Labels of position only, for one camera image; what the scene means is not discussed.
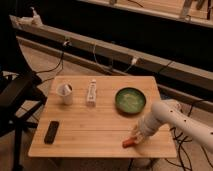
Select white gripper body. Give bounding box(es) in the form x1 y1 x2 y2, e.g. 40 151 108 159
131 118 153 144

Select red pepper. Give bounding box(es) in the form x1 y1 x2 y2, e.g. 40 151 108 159
122 138 135 148

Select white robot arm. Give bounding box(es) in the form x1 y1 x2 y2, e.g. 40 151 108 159
131 101 213 153

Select green ceramic bowl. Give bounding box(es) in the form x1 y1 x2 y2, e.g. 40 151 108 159
115 87 146 115

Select white tube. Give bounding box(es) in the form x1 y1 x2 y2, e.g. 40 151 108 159
86 79 97 106

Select wooden table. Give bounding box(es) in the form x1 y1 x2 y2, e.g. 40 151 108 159
28 76 177 158

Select white paper cup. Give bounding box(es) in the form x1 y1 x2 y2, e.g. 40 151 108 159
56 84 73 105

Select black remote control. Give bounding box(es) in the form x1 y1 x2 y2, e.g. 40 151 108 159
44 121 59 144

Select black chair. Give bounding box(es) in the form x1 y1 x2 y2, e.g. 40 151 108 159
0 69 48 171

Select white spray bottle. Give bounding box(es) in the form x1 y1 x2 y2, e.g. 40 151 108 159
18 7 43 27

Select black floor cables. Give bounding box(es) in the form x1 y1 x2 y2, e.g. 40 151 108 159
164 99 213 171

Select white wall plug cable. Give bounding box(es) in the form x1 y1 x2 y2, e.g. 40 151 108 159
124 56 139 74

